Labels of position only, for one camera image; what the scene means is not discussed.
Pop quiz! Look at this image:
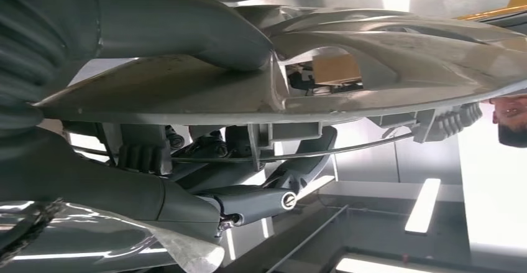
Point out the brown cardboard box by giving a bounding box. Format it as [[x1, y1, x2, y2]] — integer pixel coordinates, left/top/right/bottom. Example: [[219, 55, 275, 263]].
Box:
[[311, 52, 363, 86]]

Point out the clear plastic film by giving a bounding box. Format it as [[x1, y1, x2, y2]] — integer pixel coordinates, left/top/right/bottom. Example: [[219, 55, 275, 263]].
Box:
[[0, 198, 226, 273]]

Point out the person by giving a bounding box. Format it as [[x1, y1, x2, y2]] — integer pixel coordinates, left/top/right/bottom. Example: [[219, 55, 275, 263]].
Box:
[[482, 95, 527, 149]]

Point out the black braided cable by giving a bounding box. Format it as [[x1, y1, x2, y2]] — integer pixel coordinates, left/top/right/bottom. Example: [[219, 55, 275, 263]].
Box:
[[0, 201, 63, 264]]

